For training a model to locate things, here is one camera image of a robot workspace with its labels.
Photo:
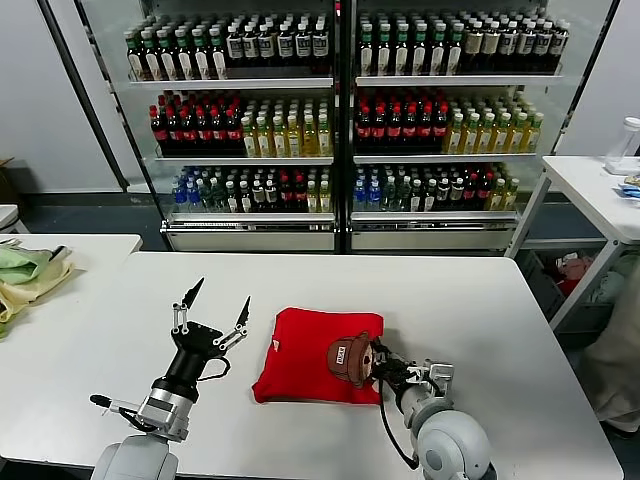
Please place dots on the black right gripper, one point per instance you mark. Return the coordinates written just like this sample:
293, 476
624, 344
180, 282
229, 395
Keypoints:
397, 375

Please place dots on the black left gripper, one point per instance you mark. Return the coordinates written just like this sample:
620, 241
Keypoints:
192, 355

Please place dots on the red t-shirt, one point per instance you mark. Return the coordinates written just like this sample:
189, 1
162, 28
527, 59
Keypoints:
300, 360

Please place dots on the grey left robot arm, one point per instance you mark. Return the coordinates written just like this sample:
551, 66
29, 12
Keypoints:
160, 410

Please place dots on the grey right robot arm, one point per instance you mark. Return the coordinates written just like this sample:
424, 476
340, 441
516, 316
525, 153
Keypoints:
450, 440

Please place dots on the glass beverage cooler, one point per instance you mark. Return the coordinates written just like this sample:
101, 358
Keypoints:
425, 240
250, 240

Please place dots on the small clear water bottle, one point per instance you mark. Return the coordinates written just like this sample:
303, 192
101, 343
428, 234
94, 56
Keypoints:
218, 200
388, 197
205, 200
403, 197

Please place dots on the small dark bottle white label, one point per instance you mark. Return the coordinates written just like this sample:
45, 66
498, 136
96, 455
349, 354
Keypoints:
258, 197
231, 201
442, 195
456, 195
272, 197
416, 199
430, 197
245, 201

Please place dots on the small blue water bottle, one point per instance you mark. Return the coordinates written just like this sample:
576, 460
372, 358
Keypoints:
193, 200
360, 197
179, 201
374, 197

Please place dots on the left wrist black white connector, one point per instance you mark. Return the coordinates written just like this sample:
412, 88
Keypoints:
112, 402

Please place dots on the white rectangular table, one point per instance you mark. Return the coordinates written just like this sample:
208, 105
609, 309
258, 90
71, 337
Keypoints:
100, 245

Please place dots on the small red cap cola bottle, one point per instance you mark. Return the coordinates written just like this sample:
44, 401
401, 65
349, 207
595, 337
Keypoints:
300, 197
484, 195
286, 197
470, 195

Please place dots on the small yellow drink bottle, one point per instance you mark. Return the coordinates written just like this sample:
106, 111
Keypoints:
511, 196
312, 200
497, 197
325, 200

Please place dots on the green and yellow cloths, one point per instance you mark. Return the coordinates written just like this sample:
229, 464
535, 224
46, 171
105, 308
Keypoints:
45, 282

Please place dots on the grey storage crate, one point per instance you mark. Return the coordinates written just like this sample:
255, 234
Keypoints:
535, 280

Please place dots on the green garment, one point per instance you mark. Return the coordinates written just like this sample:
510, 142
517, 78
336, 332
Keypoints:
20, 267

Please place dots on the red pink clothing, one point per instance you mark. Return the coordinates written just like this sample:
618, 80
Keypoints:
570, 275

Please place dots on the white cloth piece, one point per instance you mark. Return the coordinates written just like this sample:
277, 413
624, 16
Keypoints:
9, 243

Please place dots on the white cabinet corner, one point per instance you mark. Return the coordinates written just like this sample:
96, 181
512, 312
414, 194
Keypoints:
9, 220

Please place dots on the teal clothing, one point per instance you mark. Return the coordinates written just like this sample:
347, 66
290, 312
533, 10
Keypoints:
607, 287

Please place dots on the beige trousers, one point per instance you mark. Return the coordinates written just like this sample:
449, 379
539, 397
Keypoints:
620, 360

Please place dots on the green cap dark tea bottle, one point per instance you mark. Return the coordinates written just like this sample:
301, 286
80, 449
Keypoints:
437, 57
454, 57
218, 60
135, 62
185, 62
401, 57
419, 57
384, 57
368, 57
168, 62
202, 62
151, 62

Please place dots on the white metal side table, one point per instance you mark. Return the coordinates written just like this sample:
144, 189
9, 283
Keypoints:
580, 185

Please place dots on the dark bottle blue white label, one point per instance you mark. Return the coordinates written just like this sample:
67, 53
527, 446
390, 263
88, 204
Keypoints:
285, 47
303, 46
320, 46
266, 47
506, 46
540, 46
524, 46
234, 47
556, 46
250, 47

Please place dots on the blue snack packet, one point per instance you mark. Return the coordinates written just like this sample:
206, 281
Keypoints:
629, 191

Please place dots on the tan snack packet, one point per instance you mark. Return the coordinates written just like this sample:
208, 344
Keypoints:
634, 178

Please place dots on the clear plastic jug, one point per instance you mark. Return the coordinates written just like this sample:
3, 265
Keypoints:
622, 145

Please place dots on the dark bottle beige label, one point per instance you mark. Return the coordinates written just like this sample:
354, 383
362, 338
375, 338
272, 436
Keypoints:
474, 47
490, 47

